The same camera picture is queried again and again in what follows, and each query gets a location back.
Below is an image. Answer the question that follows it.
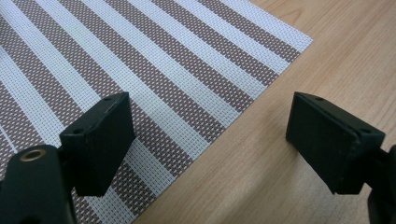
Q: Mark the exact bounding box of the brown white striped placemat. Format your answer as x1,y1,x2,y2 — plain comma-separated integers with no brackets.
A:
0,0,314,224

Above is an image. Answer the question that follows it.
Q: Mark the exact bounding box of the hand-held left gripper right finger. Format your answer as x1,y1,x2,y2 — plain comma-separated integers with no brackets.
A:
285,91,387,196

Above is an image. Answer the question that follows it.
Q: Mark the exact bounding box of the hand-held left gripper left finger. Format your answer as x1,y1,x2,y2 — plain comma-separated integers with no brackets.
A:
59,91,136,198

